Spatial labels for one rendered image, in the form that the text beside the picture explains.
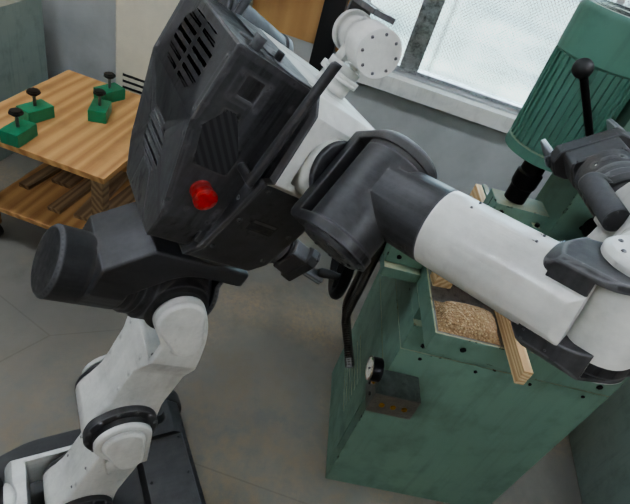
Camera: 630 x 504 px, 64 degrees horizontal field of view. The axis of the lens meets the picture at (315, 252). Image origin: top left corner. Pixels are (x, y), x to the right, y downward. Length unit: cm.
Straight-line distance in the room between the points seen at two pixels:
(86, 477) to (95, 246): 64
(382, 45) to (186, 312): 50
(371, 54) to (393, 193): 24
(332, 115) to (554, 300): 34
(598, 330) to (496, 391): 94
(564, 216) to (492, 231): 77
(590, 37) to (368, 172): 64
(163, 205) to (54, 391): 135
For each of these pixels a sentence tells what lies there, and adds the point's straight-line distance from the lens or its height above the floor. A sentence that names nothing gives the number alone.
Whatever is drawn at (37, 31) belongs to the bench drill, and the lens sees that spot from 298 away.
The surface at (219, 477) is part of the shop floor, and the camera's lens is 179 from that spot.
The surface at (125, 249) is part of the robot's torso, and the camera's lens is 78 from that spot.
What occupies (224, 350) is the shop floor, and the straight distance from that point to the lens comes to 205.
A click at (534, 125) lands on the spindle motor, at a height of 127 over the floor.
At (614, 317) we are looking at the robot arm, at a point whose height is 136.
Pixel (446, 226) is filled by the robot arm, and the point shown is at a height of 135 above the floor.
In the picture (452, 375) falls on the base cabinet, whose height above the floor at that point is 66.
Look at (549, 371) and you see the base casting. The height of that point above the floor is 75.
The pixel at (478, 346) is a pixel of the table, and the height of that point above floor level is 89.
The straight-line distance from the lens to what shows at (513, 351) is 112.
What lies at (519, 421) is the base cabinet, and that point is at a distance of 158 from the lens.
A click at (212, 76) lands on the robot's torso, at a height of 138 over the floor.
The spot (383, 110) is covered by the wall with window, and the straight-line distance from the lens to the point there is 260.
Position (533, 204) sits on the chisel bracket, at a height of 107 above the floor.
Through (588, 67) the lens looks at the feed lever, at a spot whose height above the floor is 143.
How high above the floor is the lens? 161
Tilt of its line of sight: 39 degrees down
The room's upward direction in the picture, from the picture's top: 19 degrees clockwise
